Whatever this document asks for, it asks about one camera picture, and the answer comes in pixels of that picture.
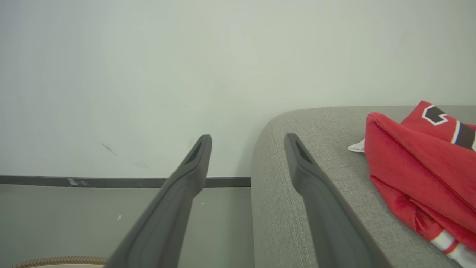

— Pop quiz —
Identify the red sports jersey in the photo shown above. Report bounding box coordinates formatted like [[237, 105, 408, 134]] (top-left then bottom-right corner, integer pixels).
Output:
[[364, 100, 476, 268]]

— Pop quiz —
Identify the grey fabric sofa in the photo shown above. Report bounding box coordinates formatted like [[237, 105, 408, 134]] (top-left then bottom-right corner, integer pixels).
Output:
[[250, 105, 476, 268]]

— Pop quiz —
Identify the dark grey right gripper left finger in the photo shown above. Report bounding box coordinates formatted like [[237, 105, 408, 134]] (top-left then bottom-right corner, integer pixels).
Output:
[[105, 134, 213, 268]]

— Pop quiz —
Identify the white cloth piece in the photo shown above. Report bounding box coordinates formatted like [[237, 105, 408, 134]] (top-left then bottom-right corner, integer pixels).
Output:
[[348, 138, 367, 153]]

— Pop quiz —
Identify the white plastic laundry basket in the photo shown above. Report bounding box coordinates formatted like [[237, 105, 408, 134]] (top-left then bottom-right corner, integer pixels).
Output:
[[12, 256, 109, 268]]

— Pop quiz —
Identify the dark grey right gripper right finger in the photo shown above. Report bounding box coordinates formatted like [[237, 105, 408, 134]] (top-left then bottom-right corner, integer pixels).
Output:
[[284, 133, 392, 268]]

